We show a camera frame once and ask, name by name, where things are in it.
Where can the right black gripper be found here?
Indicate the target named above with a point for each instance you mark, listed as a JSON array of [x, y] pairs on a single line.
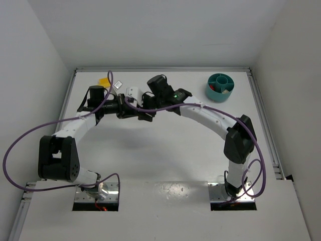
[[150, 105]]

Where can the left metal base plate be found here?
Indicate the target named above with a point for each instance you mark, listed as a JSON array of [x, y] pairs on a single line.
[[106, 192]]

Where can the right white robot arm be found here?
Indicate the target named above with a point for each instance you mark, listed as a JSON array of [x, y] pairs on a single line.
[[238, 143]]

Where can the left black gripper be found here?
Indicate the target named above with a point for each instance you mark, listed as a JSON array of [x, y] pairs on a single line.
[[122, 108]]

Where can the yellow lego brick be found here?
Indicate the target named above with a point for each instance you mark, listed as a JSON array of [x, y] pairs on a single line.
[[104, 82]]

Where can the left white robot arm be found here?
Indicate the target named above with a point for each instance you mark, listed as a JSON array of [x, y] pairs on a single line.
[[58, 155]]

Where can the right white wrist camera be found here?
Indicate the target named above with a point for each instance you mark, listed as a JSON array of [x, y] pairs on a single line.
[[136, 94]]

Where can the teal divided round container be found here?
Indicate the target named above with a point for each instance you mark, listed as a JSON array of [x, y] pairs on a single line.
[[220, 82]]

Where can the metal base plate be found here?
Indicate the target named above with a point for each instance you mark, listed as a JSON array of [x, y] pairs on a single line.
[[218, 194], [106, 192]]

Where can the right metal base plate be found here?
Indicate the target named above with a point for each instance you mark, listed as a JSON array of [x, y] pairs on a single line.
[[218, 194]]

